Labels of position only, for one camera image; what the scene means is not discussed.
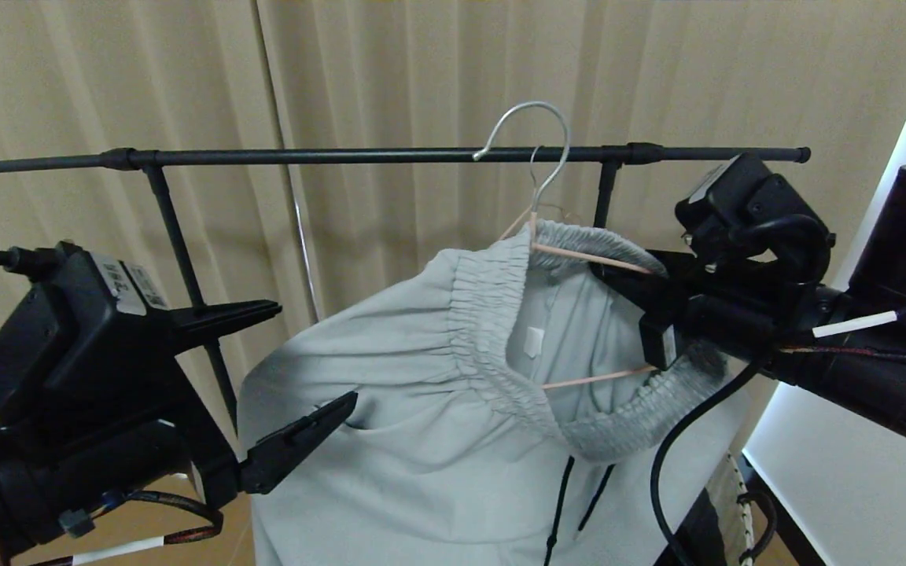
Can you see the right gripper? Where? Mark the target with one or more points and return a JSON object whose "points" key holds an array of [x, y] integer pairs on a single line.
{"points": [[854, 385]]}

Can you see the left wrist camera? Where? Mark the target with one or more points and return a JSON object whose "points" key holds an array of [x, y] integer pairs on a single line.
{"points": [[83, 354]]}

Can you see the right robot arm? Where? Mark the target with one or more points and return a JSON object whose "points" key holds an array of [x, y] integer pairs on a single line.
{"points": [[905, 236]]}

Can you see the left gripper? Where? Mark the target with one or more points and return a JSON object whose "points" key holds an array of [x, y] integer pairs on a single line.
{"points": [[123, 464]]}

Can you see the pale grey shorts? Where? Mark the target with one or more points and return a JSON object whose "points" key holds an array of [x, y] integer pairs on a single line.
{"points": [[390, 409]]}

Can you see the beige curtain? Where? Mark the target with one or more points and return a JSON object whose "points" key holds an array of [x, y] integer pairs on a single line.
{"points": [[382, 71]]}

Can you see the black clothes rack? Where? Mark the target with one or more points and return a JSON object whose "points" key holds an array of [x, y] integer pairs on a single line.
{"points": [[303, 156]]}

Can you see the white laundry basket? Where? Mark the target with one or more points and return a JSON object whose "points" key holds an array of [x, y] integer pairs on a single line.
{"points": [[738, 503]]}

